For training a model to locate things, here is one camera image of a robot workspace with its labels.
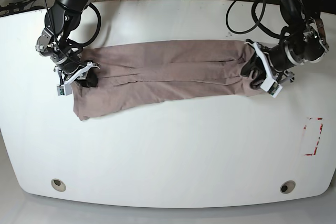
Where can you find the mauve T-shirt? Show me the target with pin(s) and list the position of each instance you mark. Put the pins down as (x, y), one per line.
(154, 72)

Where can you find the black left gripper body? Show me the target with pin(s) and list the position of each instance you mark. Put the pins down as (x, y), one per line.
(296, 47)

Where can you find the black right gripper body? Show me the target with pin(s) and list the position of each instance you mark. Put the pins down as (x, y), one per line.
(63, 51)

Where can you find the table grommet hole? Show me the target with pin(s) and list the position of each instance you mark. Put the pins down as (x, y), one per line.
(58, 185)
(287, 187)

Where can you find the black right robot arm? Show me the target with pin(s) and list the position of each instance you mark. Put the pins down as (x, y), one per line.
(60, 20)

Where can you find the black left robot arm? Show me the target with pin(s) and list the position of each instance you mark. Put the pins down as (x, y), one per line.
(298, 12)

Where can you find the right table grommet hole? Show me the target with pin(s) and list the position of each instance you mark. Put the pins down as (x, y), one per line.
(287, 187)

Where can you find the red tape rectangle marking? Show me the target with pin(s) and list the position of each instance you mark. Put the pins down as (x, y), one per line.
(311, 136)

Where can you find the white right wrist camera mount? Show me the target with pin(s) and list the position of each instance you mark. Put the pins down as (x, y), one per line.
(81, 74)

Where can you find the left table grommet hole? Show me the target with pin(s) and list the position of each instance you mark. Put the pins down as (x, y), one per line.
(58, 185)

